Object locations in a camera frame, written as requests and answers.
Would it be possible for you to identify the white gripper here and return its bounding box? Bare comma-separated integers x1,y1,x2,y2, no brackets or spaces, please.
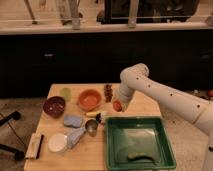
114,83,135,112

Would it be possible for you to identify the red orange apple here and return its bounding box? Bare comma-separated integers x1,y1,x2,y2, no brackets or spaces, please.
113,101,122,112

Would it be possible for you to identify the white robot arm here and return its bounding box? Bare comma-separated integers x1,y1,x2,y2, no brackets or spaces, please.
113,63,213,171

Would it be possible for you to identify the small metal cup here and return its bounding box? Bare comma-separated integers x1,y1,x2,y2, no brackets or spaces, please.
85,119,98,137

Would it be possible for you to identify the dark red grape bunch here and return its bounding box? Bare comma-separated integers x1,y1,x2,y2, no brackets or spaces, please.
104,84,113,102

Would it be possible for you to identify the green plastic tray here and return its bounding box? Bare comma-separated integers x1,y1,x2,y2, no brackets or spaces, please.
105,117,176,171

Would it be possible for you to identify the orange bowl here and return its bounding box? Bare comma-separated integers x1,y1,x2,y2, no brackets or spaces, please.
77,89,102,111

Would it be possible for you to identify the green cucumber toy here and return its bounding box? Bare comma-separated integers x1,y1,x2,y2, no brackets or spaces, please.
127,153,153,161

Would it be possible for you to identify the blue sponge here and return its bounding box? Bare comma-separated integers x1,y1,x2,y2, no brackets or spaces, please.
63,115,83,128

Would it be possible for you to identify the grey blue cloth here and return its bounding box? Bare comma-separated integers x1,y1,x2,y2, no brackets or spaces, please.
67,127,86,148

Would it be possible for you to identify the dark red bowl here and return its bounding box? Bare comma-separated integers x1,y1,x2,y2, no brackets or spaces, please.
43,96,66,118

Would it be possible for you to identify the white round dish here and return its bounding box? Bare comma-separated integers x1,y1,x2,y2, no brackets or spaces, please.
48,133,67,153

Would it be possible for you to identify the black chair base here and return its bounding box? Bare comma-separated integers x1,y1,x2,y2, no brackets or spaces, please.
0,110,26,162

